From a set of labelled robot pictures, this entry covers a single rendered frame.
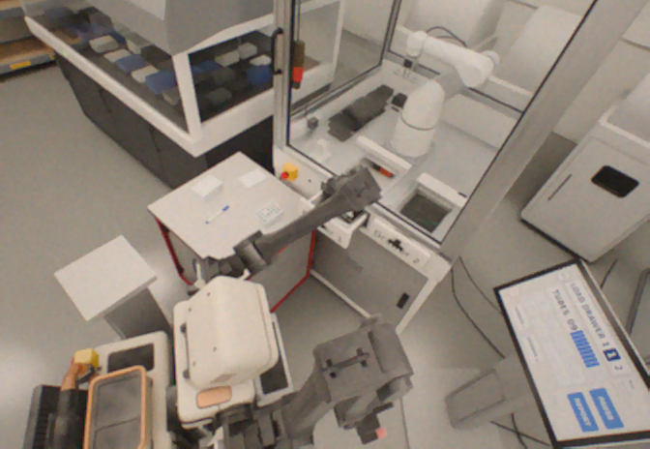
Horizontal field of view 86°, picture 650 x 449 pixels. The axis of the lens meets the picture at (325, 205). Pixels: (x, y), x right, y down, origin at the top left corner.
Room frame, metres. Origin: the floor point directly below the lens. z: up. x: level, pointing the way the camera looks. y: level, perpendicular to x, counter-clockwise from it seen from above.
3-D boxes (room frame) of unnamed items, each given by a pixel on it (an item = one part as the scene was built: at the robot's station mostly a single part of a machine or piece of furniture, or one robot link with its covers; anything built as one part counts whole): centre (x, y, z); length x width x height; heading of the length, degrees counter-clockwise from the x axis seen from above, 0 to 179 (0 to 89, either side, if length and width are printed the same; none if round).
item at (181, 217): (1.07, 0.42, 0.38); 0.62 x 0.58 x 0.76; 58
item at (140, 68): (2.31, 1.19, 1.13); 1.78 x 1.14 x 0.45; 58
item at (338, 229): (0.98, -0.01, 0.87); 0.29 x 0.02 x 0.11; 58
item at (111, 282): (0.62, 0.84, 0.38); 0.30 x 0.30 x 0.76; 55
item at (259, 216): (1.05, 0.26, 0.78); 0.12 x 0.08 x 0.04; 145
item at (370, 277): (1.49, -0.38, 0.40); 1.03 x 0.95 x 0.80; 58
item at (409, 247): (0.94, -0.35, 0.87); 0.29 x 0.02 x 0.11; 58
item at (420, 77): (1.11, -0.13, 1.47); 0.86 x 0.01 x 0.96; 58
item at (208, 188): (1.14, 0.59, 0.79); 0.13 x 0.09 x 0.05; 153
